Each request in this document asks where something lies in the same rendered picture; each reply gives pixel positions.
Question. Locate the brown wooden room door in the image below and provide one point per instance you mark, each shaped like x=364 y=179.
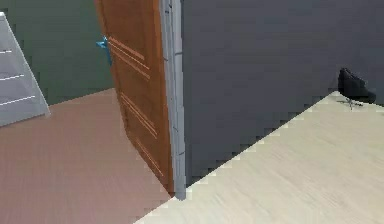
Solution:
x=136 y=93

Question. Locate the black swivel chair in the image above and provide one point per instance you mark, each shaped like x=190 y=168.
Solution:
x=352 y=86

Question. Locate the white chest of drawers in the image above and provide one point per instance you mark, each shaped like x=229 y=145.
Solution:
x=16 y=83

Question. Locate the grey door frame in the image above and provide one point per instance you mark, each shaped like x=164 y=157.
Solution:
x=175 y=100

